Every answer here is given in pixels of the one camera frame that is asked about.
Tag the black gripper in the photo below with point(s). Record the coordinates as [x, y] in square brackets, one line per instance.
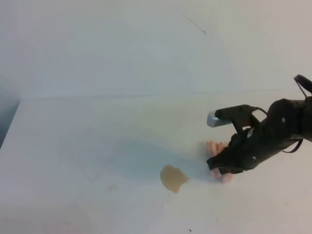
[285, 124]

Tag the pink striped rag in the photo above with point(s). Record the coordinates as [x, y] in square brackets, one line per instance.
[212, 149]

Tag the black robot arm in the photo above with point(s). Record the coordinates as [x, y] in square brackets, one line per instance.
[245, 132]

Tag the brown coffee stain puddle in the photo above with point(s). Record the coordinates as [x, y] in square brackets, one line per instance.
[173, 178]

